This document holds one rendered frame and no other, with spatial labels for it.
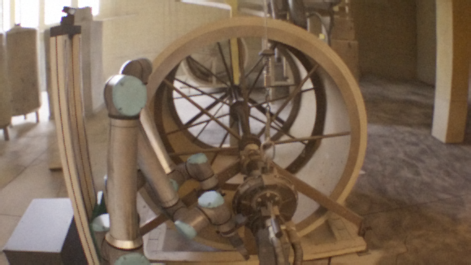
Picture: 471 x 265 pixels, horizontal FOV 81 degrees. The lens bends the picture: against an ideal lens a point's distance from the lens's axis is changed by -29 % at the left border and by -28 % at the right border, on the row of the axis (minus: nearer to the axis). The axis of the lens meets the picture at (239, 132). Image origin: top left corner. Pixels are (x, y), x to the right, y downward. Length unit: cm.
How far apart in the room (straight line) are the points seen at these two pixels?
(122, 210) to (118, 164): 16
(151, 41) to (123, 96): 1163
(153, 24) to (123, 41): 128
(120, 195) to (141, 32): 1172
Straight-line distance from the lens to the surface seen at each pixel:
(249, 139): 236
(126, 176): 116
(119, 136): 113
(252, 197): 160
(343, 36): 833
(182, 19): 1256
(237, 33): 227
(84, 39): 780
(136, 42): 1281
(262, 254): 144
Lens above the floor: 170
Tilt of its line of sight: 17 degrees down
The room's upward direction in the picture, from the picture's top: 1 degrees counter-clockwise
